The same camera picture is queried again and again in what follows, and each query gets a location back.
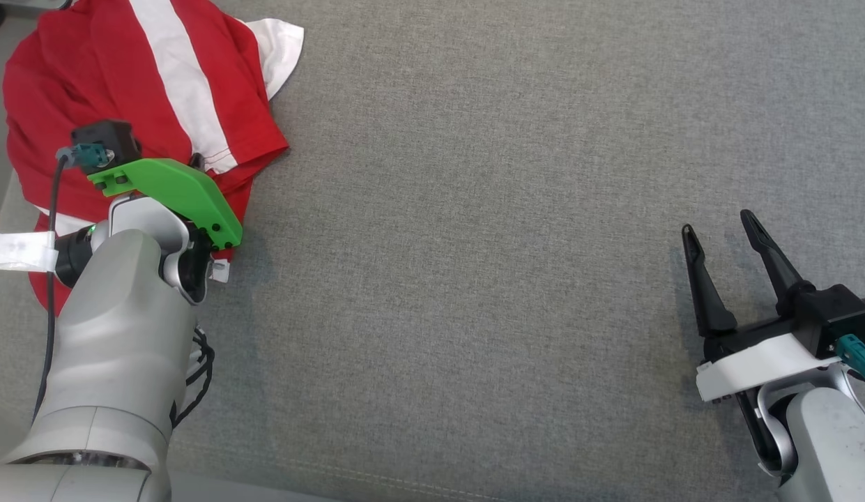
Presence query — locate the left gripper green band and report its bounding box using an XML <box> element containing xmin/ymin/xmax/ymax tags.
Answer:
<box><xmin>87</xmin><ymin>153</ymin><xmax>243</xmax><ymax>250</ymax></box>

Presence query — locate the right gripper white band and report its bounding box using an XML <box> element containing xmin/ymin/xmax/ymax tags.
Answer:
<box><xmin>682</xmin><ymin>209</ymin><xmax>844</xmax><ymax>403</ymax></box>

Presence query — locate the red basketball jersey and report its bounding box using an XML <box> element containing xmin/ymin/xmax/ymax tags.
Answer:
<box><xmin>6</xmin><ymin>17</ymin><xmax>305</xmax><ymax>318</ymax></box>

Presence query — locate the white tape label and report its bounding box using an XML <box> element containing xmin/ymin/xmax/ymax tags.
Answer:
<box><xmin>0</xmin><ymin>230</ymin><xmax>59</xmax><ymax>273</ymax></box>

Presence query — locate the grey fabric sofa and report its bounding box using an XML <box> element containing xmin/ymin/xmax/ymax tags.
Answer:
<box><xmin>0</xmin><ymin>0</ymin><xmax>865</xmax><ymax>502</ymax></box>

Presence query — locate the thin black cable loop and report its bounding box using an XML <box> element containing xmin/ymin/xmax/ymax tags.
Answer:
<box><xmin>169</xmin><ymin>328</ymin><xmax>215</xmax><ymax>429</ymax></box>

